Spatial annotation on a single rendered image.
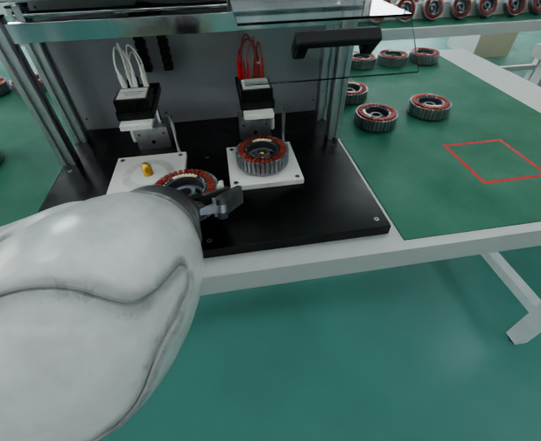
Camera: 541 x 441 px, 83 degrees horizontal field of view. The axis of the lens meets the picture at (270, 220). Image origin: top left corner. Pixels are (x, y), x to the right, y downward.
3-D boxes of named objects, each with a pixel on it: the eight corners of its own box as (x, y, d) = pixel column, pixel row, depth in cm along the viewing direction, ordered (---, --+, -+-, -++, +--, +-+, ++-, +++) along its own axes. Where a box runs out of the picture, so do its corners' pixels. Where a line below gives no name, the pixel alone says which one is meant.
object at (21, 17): (337, 8, 64) (339, -10, 62) (17, 25, 57) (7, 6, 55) (334, 6, 65) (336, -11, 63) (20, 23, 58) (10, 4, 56)
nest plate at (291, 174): (304, 183, 63) (304, 178, 62) (231, 192, 62) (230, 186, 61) (289, 145, 74) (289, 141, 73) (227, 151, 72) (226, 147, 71)
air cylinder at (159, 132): (172, 147, 74) (165, 126, 70) (139, 150, 73) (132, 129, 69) (172, 136, 78) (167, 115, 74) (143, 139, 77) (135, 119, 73)
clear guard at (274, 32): (418, 73, 42) (433, 23, 38) (245, 87, 40) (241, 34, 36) (341, 18, 65) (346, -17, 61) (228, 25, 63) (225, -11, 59)
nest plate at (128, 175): (185, 197, 61) (183, 192, 60) (106, 206, 59) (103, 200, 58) (186, 156, 71) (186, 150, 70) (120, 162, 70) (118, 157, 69)
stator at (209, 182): (222, 222, 49) (220, 205, 46) (151, 231, 48) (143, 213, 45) (220, 180, 57) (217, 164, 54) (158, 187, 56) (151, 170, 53)
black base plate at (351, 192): (388, 234, 56) (391, 225, 54) (10, 284, 49) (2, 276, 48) (319, 116, 89) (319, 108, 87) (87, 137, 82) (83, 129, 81)
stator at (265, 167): (290, 176, 63) (291, 161, 60) (235, 178, 63) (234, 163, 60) (286, 147, 71) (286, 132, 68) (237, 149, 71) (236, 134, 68)
